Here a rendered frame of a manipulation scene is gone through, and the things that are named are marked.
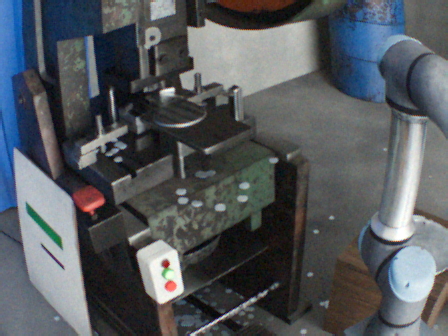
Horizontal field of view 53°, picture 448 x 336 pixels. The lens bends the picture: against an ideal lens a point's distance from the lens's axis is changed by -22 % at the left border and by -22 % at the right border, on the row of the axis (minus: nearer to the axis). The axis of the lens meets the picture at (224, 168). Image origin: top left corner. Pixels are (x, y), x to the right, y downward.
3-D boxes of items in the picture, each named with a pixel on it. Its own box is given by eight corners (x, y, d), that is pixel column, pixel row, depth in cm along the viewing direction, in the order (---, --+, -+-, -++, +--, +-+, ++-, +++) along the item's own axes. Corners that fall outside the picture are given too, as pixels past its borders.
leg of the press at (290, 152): (311, 309, 175) (327, 57, 129) (289, 326, 169) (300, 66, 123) (151, 209, 236) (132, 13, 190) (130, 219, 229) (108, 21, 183)
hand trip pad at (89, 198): (113, 226, 109) (106, 196, 105) (91, 237, 106) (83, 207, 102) (97, 212, 114) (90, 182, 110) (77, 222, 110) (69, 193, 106)
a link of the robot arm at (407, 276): (388, 332, 93) (403, 288, 86) (369, 295, 104) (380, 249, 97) (431, 314, 94) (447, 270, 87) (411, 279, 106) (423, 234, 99)
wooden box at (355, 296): (448, 298, 165) (472, 230, 147) (409, 363, 141) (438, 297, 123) (374, 270, 188) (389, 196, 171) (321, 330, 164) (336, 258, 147)
